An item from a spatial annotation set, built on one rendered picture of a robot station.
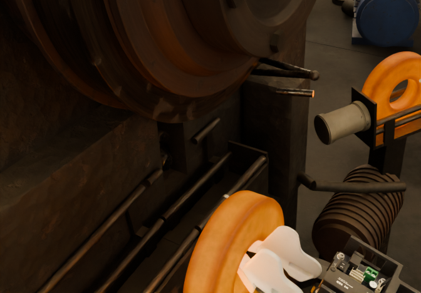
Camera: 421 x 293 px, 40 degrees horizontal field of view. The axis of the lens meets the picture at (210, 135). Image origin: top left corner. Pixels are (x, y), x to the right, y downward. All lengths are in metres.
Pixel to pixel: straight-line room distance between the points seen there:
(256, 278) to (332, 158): 1.62
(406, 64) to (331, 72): 1.64
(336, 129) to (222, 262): 0.60
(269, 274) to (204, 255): 0.06
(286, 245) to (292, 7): 0.28
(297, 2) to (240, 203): 0.26
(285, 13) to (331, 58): 2.21
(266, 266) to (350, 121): 0.59
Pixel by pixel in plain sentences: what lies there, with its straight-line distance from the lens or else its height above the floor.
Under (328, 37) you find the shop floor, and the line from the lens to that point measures 3.09.
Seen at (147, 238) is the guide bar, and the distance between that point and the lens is 0.83.
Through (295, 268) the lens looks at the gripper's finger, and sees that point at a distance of 0.58.
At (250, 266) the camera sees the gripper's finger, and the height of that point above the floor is 0.86.
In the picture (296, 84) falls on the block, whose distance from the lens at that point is 0.97.
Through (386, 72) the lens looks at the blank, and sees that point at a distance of 1.10.
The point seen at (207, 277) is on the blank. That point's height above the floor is 0.87.
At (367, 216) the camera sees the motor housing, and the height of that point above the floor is 0.52.
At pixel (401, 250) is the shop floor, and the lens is 1.84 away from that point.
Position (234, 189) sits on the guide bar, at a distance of 0.87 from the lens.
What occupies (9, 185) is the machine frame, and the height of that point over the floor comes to 0.87.
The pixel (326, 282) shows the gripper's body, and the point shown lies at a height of 0.89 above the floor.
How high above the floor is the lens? 1.26
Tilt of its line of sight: 34 degrees down
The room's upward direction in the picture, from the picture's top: 3 degrees counter-clockwise
